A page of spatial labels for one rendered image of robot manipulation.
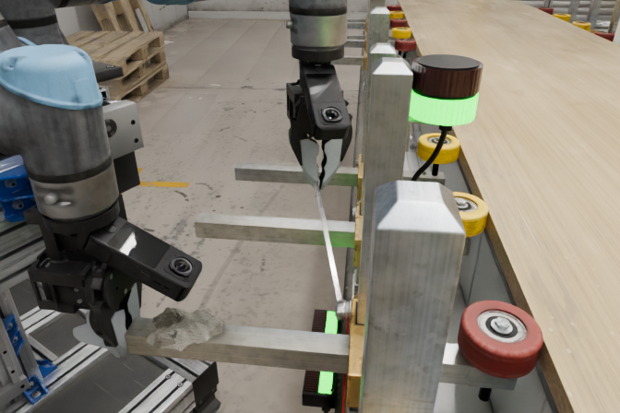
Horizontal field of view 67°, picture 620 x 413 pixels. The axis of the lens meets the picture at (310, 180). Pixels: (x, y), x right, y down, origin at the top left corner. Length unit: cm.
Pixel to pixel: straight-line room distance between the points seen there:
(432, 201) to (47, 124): 35
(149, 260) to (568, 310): 45
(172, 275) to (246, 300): 142
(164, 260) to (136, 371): 97
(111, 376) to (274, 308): 67
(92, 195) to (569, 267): 55
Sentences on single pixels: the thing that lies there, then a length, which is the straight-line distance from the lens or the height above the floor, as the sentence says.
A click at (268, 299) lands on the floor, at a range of 191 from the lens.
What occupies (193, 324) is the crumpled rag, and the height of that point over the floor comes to 88.
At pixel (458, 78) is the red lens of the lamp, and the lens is 42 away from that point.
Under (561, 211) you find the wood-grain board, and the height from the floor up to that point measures 90.
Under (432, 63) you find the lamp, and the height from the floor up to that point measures 117.
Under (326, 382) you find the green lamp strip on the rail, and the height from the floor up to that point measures 70.
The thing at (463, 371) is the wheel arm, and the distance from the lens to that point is 57.
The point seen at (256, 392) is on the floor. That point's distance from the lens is 162.
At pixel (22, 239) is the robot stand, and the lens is 103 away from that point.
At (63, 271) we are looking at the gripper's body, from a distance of 55.
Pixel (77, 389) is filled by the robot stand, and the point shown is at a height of 21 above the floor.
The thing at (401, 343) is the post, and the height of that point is 110.
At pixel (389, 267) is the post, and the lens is 20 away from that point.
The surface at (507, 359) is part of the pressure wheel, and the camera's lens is 52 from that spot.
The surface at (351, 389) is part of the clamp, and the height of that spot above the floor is 85.
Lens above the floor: 127
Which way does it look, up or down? 28 degrees down
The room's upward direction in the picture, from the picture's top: straight up
